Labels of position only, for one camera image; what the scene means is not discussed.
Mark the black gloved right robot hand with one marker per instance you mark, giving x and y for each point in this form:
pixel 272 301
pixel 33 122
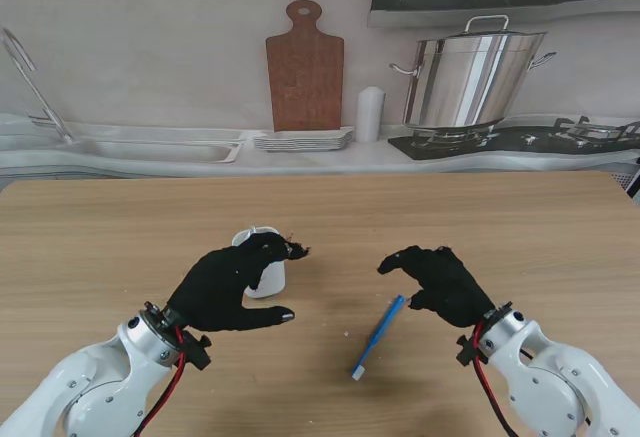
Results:
pixel 450 287

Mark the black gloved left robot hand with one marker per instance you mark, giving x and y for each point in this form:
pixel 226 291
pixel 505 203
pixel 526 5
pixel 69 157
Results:
pixel 220 287

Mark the blue toothbrush with white bristles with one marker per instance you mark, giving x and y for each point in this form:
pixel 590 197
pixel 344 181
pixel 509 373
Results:
pixel 380 332

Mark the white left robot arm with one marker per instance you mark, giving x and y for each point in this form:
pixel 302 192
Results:
pixel 85 387

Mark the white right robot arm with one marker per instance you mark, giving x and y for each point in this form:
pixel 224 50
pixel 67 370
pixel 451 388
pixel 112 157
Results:
pixel 555 382

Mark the white divided toothbrush holder cup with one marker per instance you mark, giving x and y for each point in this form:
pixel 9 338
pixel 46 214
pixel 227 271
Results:
pixel 272 279

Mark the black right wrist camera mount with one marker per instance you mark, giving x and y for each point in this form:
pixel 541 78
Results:
pixel 470 349

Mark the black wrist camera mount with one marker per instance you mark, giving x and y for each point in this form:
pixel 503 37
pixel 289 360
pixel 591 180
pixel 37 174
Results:
pixel 470 349
pixel 197 354

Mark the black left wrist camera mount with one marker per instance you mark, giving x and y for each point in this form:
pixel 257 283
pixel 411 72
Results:
pixel 197 354

